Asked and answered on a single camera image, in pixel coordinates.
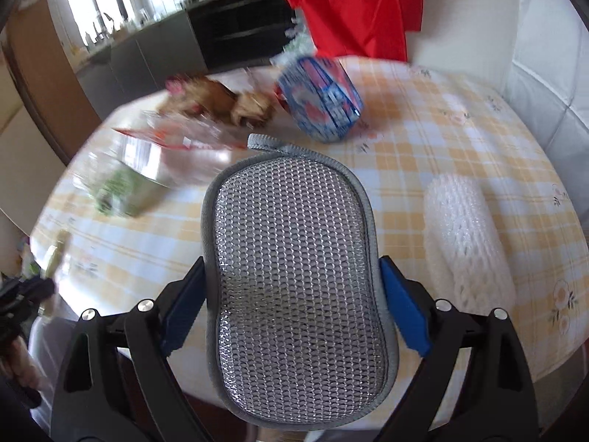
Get person's left hand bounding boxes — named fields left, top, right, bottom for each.
left=11, top=331, right=40, bottom=390

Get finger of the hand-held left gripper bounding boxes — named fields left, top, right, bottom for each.
left=9, top=277, right=56, bottom=318

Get grey mesh scrubbing pad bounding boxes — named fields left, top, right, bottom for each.
left=201, top=133, right=399, bottom=427

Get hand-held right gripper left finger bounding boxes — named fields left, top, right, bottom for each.
left=50, top=255, right=217, bottom=442

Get brown wooden door frame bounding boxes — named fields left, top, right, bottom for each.
left=0, top=0, right=102, bottom=166

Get clear bag with red label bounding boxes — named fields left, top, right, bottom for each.
left=113, top=110, right=249, bottom=152

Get brown snack wrapper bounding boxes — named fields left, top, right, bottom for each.
left=159, top=76, right=237, bottom=120

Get grey kitchen cabinets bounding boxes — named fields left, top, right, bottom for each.
left=76, top=9, right=208, bottom=120

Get cream cabinet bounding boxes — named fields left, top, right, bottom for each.
left=0, top=101, right=65, bottom=235

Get yellow plaid floral tablecloth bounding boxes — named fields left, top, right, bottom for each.
left=30, top=55, right=589, bottom=429

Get white quilted cover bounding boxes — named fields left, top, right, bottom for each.
left=407, top=0, right=589, bottom=171

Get clear plastic container with greens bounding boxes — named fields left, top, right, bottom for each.
left=76, top=147, right=173, bottom=217

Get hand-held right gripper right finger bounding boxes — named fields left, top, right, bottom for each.
left=380, top=258, right=539, bottom=442

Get blue and red snack packet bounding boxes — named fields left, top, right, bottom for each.
left=275, top=55, right=364, bottom=143

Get red apron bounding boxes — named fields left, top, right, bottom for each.
left=278, top=0, right=424, bottom=63

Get black built-in oven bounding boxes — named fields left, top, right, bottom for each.
left=188, top=0, right=300, bottom=72

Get crumpled brown wrapper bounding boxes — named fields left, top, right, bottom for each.
left=230, top=92, right=277, bottom=127

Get white foam fruit net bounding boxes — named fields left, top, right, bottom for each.
left=423, top=174, right=516, bottom=314

